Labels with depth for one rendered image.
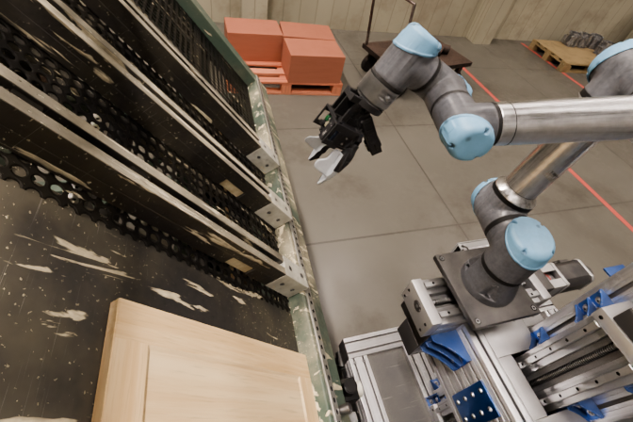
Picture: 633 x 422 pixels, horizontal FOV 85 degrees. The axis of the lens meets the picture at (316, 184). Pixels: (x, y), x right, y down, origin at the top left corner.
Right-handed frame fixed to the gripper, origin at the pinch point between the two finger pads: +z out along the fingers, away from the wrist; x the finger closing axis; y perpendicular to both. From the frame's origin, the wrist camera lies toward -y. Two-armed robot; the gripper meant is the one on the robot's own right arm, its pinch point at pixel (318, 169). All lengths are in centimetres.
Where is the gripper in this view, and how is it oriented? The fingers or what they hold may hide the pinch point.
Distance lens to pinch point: 79.5
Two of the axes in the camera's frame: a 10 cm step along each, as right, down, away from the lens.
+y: -7.7, -2.5, -5.9
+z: -5.9, 6.4, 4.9
